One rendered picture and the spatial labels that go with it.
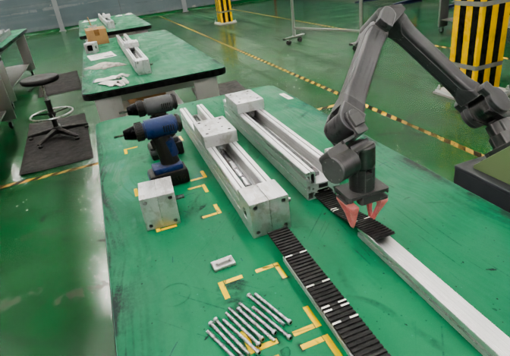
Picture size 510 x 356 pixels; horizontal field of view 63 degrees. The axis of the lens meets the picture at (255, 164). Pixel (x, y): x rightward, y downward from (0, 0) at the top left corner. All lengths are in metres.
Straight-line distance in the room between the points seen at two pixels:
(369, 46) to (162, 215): 0.68
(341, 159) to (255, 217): 0.27
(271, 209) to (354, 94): 0.33
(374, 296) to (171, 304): 0.40
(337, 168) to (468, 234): 0.36
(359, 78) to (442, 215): 0.39
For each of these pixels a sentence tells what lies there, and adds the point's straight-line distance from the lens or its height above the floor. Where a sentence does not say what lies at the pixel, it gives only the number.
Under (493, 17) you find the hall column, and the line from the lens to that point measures 4.28.
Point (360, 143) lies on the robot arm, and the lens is 0.91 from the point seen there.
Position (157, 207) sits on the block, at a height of 0.84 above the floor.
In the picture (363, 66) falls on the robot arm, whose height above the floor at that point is 1.13.
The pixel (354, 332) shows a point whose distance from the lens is 0.76.
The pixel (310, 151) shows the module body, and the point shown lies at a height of 0.86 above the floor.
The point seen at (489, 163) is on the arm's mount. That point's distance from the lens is 1.31.
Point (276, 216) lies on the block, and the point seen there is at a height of 0.82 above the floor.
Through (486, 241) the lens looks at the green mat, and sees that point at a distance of 1.05.
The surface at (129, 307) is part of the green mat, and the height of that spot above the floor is 0.78.
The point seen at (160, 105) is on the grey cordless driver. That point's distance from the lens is 1.49.
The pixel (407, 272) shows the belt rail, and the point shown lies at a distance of 0.89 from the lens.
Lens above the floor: 1.38
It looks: 26 degrees down
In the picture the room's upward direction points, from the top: 7 degrees counter-clockwise
